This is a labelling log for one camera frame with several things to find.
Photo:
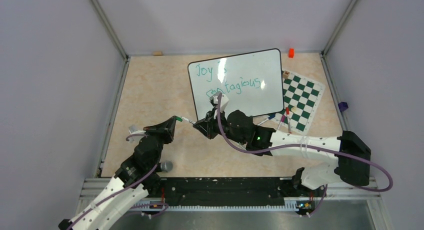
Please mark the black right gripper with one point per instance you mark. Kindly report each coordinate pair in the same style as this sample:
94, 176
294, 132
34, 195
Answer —
205, 125

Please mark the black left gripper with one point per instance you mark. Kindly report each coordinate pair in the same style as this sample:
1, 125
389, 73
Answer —
166, 129

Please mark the white whiteboard black frame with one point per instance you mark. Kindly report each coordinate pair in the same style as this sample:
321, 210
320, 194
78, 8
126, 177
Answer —
253, 82

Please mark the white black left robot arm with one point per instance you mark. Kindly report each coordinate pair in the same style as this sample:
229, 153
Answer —
135, 179

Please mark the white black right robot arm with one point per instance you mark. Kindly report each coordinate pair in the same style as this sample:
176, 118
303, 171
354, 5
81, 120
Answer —
342, 158

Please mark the grey black microphone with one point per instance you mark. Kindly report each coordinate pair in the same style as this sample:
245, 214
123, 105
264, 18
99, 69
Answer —
166, 166

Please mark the blue capped marker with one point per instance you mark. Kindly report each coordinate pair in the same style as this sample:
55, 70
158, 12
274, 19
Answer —
269, 117

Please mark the small wooden block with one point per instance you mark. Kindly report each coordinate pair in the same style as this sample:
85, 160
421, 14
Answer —
157, 53

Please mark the red capped marker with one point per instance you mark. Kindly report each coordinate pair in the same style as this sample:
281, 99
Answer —
288, 120

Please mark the wooden chess cube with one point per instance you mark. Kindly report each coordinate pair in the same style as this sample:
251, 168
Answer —
286, 74

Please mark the green white chess mat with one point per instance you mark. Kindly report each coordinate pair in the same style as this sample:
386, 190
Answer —
304, 93

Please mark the orange toy block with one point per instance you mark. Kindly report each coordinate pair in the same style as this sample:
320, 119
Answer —
291, 52

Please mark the purple toy block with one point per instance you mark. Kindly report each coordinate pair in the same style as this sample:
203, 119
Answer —
343, 106

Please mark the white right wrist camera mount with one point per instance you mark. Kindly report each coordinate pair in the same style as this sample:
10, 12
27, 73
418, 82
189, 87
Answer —
219, 101

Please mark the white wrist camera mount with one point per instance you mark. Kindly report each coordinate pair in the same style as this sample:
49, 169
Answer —
219, 101
133, 129

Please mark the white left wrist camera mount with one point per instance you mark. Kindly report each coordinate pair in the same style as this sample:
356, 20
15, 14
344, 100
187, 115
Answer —
133, 129

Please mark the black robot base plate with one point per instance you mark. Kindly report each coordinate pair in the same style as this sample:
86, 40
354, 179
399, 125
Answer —
230, 191

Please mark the aluminium frame rail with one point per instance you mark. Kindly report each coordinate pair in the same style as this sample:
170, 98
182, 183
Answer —
335, 191

